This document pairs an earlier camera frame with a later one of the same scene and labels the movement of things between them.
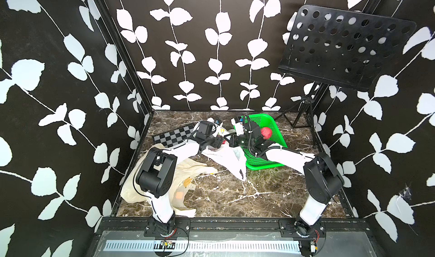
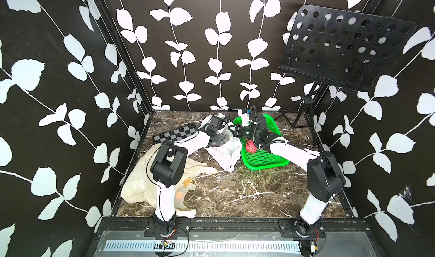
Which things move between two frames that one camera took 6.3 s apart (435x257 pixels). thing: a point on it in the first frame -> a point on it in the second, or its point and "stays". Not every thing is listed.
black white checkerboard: x=173 y=137 stays
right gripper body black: x=243 y=141 -> x=247 y=133
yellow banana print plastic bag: x=184 y=173 stays
